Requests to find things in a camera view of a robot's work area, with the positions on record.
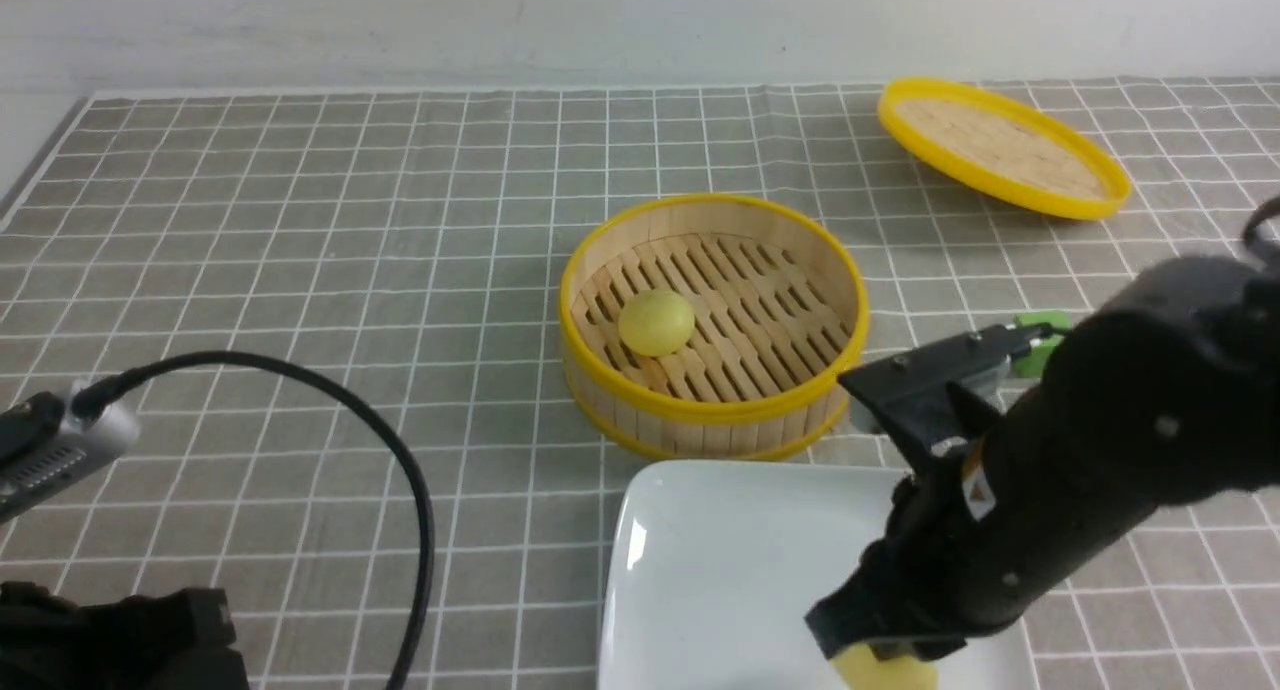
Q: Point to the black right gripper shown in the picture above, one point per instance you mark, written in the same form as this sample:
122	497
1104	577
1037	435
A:
955	562

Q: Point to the yellow steamed bun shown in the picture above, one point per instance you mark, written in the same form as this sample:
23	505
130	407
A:
656	323
860	669

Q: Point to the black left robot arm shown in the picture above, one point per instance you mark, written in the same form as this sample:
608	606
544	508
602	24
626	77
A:
183	640

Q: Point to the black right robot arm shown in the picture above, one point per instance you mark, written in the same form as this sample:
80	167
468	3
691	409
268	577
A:
1032	449

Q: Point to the white square plate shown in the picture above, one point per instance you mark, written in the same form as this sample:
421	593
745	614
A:
715	563

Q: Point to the green cube block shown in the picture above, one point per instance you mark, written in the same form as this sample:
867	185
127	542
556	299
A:
1031	365

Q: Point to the bamboo steamer basket yellow rim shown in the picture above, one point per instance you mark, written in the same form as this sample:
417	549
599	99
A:
781	311

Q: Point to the bamboo steamer lid yellow rim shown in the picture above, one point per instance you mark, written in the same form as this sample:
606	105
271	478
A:
1003	148

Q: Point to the grey checkered tablecloth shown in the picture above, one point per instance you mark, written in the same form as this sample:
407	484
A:
410	245

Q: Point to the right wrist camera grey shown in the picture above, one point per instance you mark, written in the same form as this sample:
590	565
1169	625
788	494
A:
936	398

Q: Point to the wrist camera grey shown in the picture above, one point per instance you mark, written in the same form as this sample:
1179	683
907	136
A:
936	398
46	447

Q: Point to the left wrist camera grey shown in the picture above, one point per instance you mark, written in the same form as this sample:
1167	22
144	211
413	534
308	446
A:
46	447

